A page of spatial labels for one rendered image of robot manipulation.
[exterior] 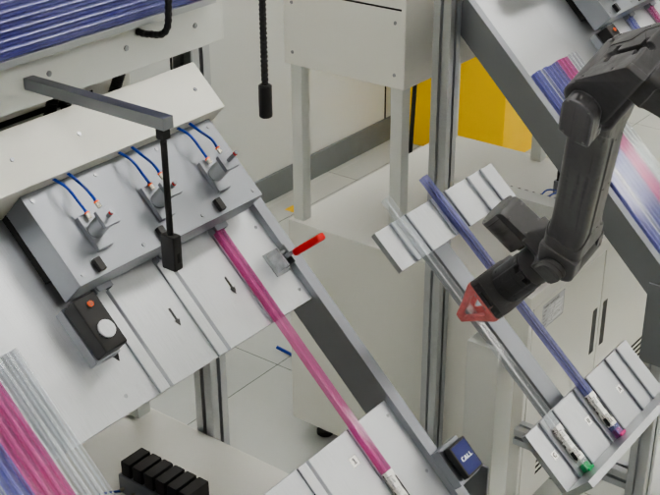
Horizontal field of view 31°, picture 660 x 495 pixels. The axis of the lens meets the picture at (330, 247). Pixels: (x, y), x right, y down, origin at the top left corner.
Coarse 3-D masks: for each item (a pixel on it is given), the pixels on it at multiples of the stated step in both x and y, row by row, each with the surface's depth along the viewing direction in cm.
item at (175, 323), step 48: (0, 240) 147; (192, 240) 165; (240, 240) 169; (0, 288) 144; (48, 288) 148; (144, 288) 156; (192, 288) 161; (240, 288) 165; (288, 288) 170; (0, 336) 141; (48, 336) 145; (144, 336) 153; (192, 336) 157; (240, 336) 161; (48, 384) 142; (96, 384) 145; (144, 384) 149; (96, 432) 142
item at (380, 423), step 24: (384, 408) 170; (384, 432) 168; (312, 456) 159; (336, 456) 161; (360, 456) 163; (384, 456) 166; (408, 456) 168; (288, 480) 155; (312, 480) 157; (336, 480) 159; (360, 480) 161; (384, 480) 164; (408, 480) 166; (432, 480) 169
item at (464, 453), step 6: (462, 444) 169; (456, 450) 168; (462, 450) 168; (468, 450) 169; (456, 456) 167; (462, 456) 168; (468, 456) 168; (474, 456) 169; (462, 462) 167; (468, 462) 168; (474, 462) 168; (480, 462) 169; (468, 468) 167; (474, 468) 168; (468, 474) 167
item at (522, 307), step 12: (420, 180) 189; (432, 192) 188; (444, 204) 188; (456, 216) 188; (456, 228) 188; (468, 240) 187; (480, 252) 187; (492, 264) 187; (528, 312) 186; (540, 324) 186; (540, 336) 186; (552, 348) 185; (564, 360) 185; (576, 372) 185; (576, 384) 185; (612, 432) 184
